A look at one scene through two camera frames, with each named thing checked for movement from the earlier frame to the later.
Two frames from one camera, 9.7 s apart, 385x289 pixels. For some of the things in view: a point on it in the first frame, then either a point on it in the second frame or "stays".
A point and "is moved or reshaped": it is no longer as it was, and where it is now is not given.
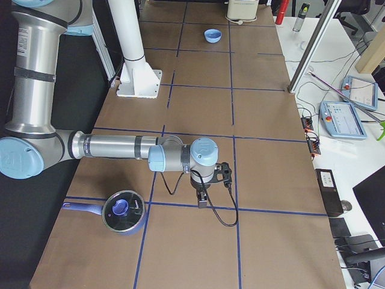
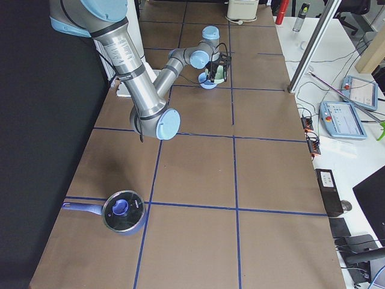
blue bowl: (212, 35) is moved or reshaped
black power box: (329, 192) stays
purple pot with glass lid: (123, 212) stays
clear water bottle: (302, 12) stays
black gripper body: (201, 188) -> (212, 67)
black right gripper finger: (205, 200) -> (225, 73)
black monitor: (370, 195) stays
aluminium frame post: (313, 47) stays
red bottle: (283, 6) stays
